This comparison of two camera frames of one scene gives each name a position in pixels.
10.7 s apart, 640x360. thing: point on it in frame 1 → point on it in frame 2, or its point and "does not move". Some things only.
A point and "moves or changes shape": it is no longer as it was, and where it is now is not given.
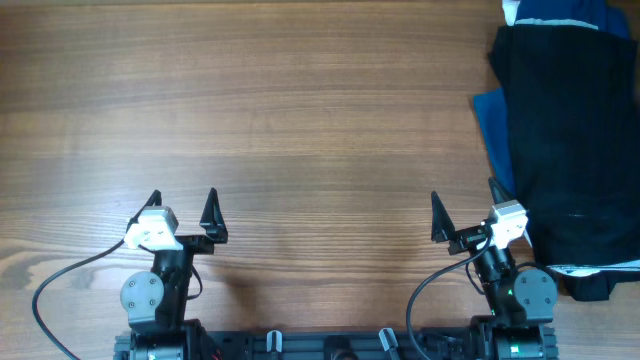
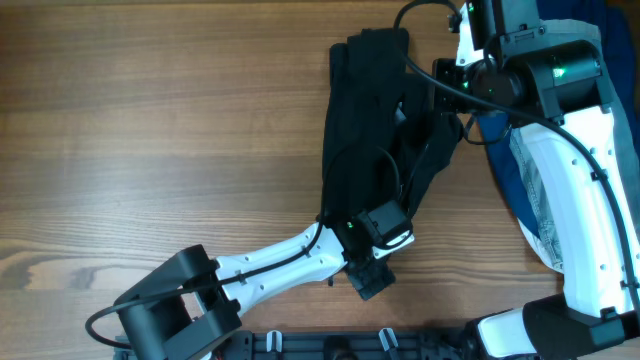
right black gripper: (444, 229) → (442, 100)
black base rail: (485, 342) does not move
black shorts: (572, 136) moves or changes shape
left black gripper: (214, 230) → (374, 280)
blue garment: (492, 107) does not move
